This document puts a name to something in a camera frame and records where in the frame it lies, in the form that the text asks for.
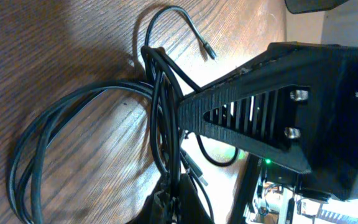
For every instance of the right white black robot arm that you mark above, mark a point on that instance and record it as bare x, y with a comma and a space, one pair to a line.
269, 187

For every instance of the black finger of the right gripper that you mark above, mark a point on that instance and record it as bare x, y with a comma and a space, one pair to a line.
230, 112

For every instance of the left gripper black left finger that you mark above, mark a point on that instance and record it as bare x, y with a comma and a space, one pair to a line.
156, 206

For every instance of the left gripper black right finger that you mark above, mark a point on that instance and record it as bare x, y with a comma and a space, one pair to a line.
191, 208

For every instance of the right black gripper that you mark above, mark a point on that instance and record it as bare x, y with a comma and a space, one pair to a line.
309, 118

